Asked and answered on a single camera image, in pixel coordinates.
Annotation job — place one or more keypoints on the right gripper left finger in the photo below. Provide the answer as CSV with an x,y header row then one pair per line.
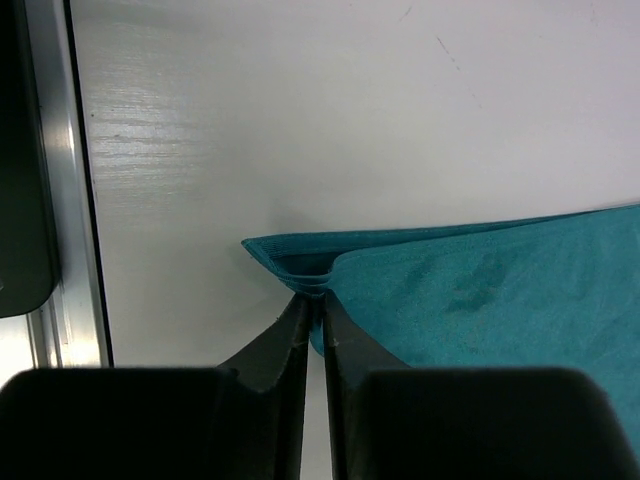
x,y
242,419

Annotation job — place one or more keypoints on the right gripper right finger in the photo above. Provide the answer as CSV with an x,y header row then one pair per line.
x,y
392,421

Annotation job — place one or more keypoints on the teal cloth napkin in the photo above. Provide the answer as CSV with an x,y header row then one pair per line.
x,y
553,291

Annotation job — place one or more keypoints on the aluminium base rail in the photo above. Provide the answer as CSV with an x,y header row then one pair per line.
x,y
70,328

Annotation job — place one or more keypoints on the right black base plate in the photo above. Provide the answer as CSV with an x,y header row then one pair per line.
x,y
29,257

